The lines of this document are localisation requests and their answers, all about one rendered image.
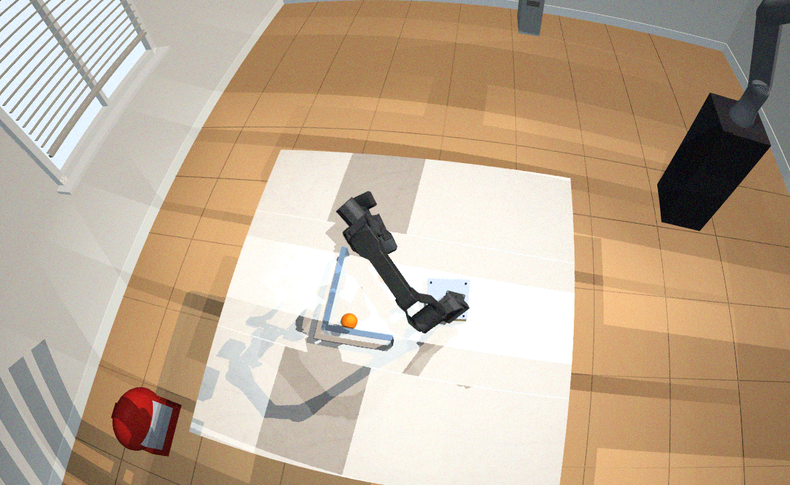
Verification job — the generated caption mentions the clear l-shaped low wall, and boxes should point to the clear l-shaped low wall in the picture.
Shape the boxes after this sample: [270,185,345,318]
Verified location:
[322,251,392,346]

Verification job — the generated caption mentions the brown ball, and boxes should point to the brown ball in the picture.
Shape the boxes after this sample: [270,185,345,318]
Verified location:
[341,313,358,329]

